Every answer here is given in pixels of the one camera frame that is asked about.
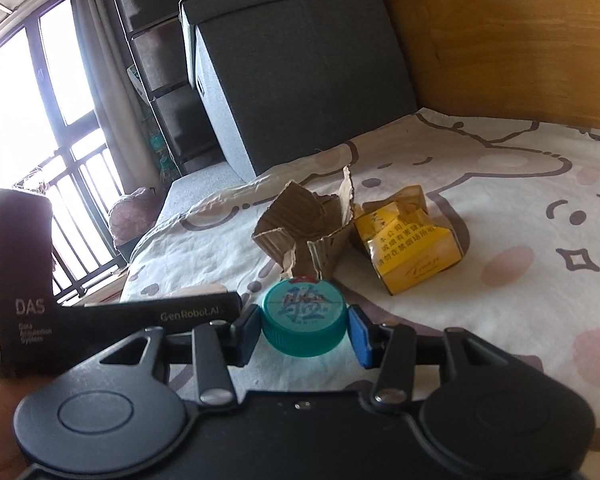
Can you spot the grey bench cushion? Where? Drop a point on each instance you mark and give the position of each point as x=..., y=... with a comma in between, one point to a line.
x=195, y=195

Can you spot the teal bottle cap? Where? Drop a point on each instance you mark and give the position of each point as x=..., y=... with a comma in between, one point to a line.
x=302, y=315

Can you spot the printed cartoon blanket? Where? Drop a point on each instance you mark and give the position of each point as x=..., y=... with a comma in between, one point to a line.
x=505, y=270

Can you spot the grey-brown curtain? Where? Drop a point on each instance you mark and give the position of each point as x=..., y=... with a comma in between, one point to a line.
x=97, y=60

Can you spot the pink bag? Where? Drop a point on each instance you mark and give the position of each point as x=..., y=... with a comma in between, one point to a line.
x=132, y=212

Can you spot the dark plastic tray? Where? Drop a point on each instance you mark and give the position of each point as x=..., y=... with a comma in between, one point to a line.
x=127, y=252

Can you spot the crushed yellow cigarette pack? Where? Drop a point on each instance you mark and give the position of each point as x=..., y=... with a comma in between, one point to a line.
x=405, y=250

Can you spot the torn brown cardboard piece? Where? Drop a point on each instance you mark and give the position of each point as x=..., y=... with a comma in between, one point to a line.
x=305, y=225

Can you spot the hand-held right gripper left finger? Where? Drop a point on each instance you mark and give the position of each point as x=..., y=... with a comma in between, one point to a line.
x=250, y=332

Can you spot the grey fabric storage box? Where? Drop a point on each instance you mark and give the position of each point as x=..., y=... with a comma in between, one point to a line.
x=300, y=70

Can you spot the black drawer tower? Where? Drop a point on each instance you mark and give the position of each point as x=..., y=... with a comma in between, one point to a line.
x=155, y=60

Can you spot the clear water bottle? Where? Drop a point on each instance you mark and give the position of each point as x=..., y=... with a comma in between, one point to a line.
x=169, y=167
x=157, y=140

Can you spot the white packet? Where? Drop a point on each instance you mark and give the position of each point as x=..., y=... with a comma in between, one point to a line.
x=137, y=80

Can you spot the black window railing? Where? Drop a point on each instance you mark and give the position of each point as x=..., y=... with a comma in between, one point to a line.
x=77, y=195

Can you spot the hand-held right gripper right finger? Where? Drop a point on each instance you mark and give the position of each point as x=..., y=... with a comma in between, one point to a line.
x=362, y=335

